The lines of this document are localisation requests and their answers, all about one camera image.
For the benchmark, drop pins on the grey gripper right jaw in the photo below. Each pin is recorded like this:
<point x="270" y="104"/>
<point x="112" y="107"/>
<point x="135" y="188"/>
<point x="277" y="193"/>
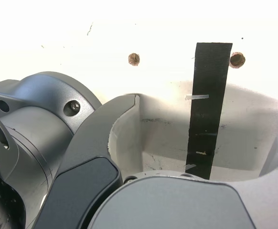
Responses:
<point x="177" y="205"/>

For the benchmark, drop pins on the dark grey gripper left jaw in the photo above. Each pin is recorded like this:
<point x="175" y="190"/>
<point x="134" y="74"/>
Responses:
<point x="81" y="171"/>

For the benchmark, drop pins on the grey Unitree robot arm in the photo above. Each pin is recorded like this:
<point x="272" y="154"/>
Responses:
<point x="34" y="124"/>

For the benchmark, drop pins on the black tape strip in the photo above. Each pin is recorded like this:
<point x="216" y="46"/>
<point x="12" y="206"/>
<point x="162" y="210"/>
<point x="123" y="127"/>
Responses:
<point x="208" y="100"/>

